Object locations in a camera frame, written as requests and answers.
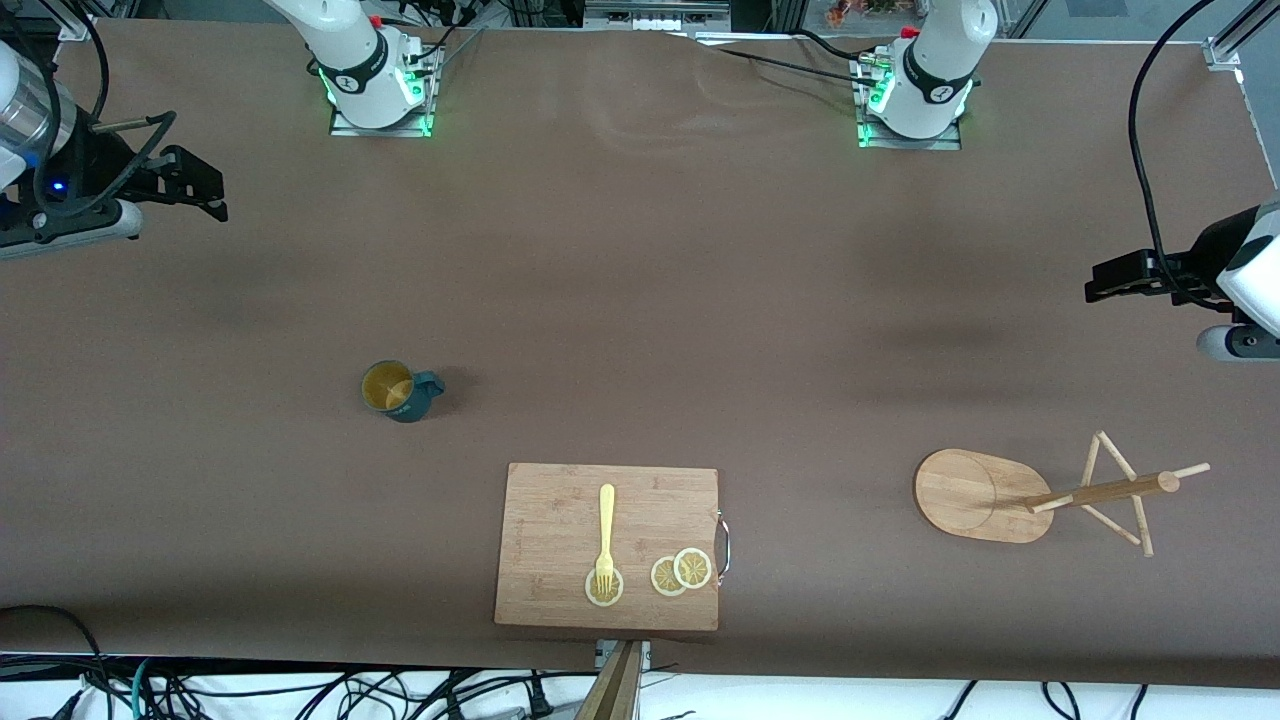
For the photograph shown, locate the black right base cable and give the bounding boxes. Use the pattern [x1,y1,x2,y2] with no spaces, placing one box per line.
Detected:
[385,0,486,63]

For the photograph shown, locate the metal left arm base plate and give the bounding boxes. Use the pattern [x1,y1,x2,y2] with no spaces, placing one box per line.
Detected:
[856,50,964,151]

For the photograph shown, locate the wooden cup rack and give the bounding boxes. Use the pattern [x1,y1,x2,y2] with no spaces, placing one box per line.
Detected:
[913,430,1211,558]

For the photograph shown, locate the bamboo cutting board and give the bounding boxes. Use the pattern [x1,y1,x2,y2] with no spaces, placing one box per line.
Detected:
[494,462,733,632]

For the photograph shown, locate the aluminium frame rail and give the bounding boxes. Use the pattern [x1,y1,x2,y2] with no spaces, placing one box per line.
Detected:
[1203,0,1280,73]

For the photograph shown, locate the yellow plastic fork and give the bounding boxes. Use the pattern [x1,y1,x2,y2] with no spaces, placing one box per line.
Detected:
[594,484,617,596]

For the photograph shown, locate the aluminium frame corner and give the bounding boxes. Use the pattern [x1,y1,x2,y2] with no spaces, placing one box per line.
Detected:
[55,0,103,43]

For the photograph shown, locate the dark teal mug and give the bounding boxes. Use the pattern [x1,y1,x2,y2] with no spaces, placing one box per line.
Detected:
[361,360,446,424]

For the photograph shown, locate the wooden post with metal bracket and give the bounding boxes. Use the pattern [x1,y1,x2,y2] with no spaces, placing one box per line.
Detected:
[575,640,651,720]

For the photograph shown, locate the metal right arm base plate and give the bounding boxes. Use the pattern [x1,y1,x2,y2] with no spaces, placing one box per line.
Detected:
[328,45,438,138]

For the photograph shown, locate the black cable on table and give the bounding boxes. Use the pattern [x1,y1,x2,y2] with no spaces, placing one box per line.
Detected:
[793,28,876,66]
[712,45,883,91]

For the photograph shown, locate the grey device behind table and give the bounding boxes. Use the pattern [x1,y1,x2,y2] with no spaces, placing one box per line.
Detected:
[585,0,733,31]

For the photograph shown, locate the thick black floor cable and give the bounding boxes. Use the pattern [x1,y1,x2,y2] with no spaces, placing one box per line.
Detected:
[0,604,106,720]

